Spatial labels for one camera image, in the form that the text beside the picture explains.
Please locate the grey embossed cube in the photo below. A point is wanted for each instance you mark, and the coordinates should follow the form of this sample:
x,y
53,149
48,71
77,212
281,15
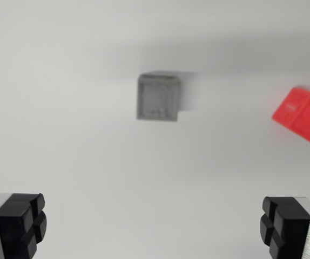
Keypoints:
x,y
157,98

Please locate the gripper right finger with black rubber pad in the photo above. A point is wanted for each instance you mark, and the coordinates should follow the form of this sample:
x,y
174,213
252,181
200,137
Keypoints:
x,y
292,229

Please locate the gripper left finger with black rubber pad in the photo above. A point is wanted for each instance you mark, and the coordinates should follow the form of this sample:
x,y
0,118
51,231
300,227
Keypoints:
x,y
12,229

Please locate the red cube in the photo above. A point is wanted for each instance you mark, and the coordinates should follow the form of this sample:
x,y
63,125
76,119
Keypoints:
x,y
303,113

